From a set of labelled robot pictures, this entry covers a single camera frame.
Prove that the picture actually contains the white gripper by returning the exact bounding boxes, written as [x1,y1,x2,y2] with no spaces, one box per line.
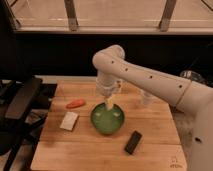
[96,79,122,110]

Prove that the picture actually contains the white sponge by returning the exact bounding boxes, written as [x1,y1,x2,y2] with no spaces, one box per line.
[60,112,78,131]

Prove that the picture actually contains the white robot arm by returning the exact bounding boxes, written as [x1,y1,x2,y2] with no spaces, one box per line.
[92,45,213,171]

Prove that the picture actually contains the green bowl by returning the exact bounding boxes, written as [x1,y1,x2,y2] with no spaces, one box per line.
[90,103,125,135]

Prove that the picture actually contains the orange carrot toy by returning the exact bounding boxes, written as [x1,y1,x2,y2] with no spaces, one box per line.
[66,99,86,109]

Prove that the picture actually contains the black phone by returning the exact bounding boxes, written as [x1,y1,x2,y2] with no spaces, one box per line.
[124,131,142,155]

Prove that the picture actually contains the black office chair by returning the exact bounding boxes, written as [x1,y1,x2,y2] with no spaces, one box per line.
[0,77,50,171]

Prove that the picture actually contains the round metal dish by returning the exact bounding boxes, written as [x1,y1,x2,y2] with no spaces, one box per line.
[180,70,205,84]

